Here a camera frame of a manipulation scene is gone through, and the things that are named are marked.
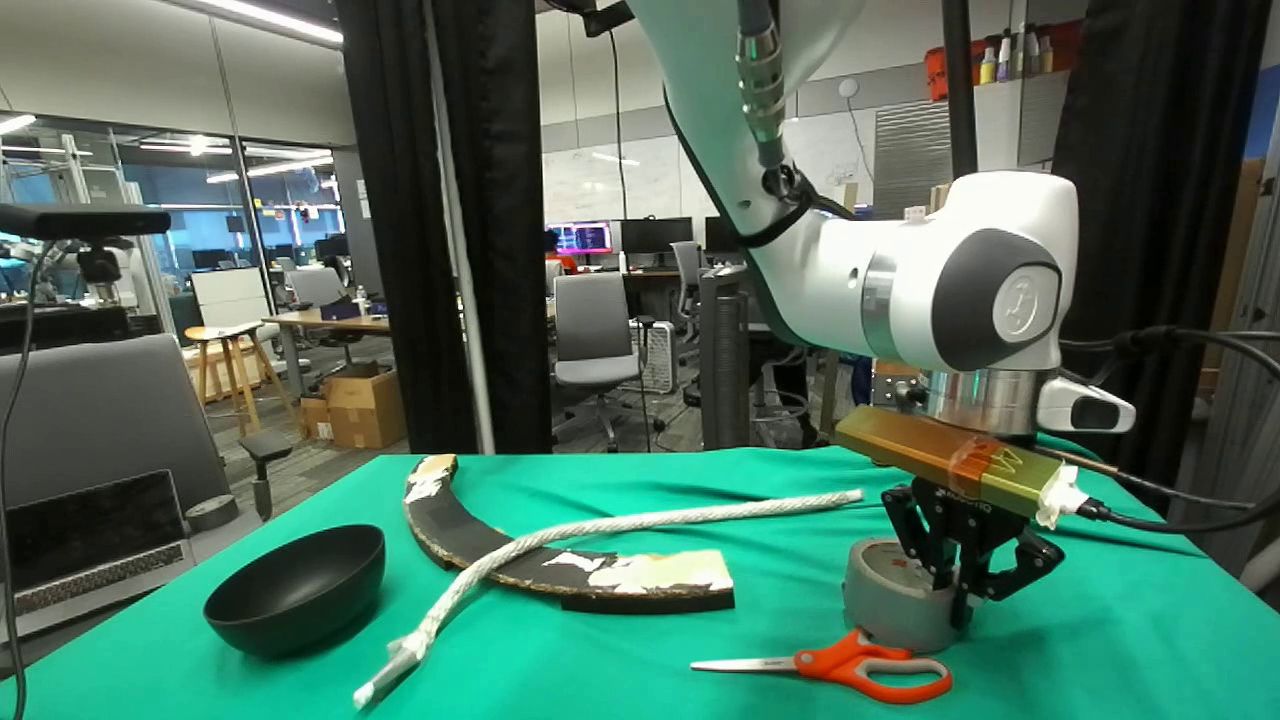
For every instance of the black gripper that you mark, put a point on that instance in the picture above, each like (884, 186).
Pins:
(970, 549)

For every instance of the gray tape roll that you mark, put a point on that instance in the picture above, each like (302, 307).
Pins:
(893, 602)

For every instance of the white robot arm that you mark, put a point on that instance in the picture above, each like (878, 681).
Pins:
(970, 288)

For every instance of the black bowl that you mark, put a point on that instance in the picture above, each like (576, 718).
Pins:
(302, 593)

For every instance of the gray office chair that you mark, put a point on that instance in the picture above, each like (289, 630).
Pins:
(594, 338)

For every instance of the curved black wooden board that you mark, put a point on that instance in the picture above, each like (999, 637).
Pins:
(582, 582)

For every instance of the green tablecloth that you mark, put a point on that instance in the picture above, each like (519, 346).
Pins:
(1124, 630)

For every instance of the black curtain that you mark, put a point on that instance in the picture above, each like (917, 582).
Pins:
(448, 136)

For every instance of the black laptop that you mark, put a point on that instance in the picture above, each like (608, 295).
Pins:
(94, 549)

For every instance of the orange handled scissors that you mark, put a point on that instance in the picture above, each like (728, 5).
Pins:
(878, 668)

